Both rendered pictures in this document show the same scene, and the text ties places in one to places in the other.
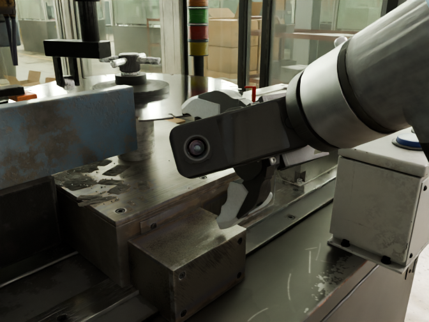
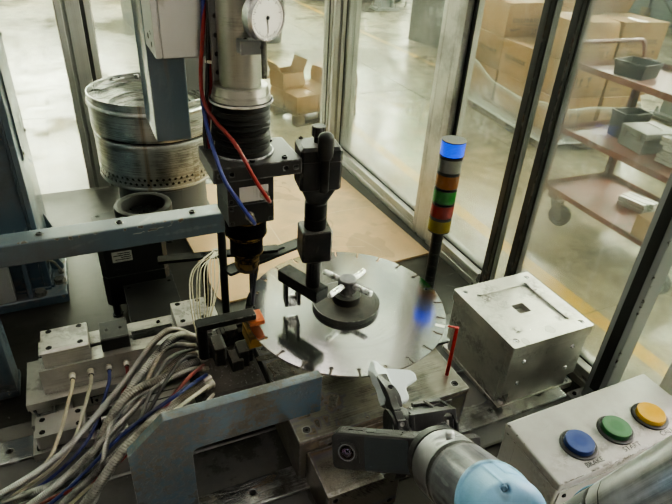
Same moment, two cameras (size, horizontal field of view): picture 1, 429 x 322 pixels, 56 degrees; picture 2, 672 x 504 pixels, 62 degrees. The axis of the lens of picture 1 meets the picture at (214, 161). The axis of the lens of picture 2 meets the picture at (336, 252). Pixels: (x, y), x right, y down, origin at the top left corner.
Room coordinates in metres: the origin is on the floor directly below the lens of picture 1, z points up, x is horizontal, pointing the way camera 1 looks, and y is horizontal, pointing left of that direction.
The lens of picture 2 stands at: (-0.11, -0.11, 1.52)
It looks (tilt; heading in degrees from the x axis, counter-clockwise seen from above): 32 degrees down; 20
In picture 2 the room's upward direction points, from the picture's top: 4 degrees clockwise
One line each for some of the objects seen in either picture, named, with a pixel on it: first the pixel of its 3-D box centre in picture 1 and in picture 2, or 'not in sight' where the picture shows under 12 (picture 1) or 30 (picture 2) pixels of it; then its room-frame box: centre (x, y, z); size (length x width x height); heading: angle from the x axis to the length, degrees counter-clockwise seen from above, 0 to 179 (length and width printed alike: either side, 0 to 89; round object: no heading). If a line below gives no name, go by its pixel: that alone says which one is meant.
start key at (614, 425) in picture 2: not in sight; (615, 430); (0.55, -0.31, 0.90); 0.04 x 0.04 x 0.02
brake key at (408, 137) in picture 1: (412, 144); (578, 445); (0.50, -0.26, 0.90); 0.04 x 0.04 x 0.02
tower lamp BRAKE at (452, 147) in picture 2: not in sight; (452, 147); (0.88, 0.03, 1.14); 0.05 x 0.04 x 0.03; 46
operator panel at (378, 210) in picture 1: (410, 177); (591, 456); (0.56, -0.30, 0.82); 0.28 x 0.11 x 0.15; 136
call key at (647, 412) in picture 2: not in sight; (649, 416); (0.60, -0.36, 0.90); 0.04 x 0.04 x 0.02
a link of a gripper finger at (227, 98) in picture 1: (226, 113); (391, 403); (0.40, -0.01, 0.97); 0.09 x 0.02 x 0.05; 35
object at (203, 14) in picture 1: (197, 15); (444, 194); (0.88, 0.03, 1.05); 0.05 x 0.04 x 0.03; 46
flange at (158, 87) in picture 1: (131, 82); (346, 298); (0.59, 0.12, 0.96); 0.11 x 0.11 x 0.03
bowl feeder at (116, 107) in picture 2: not in sight; (159, 156); (1.00, 0.80, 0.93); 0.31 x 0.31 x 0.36
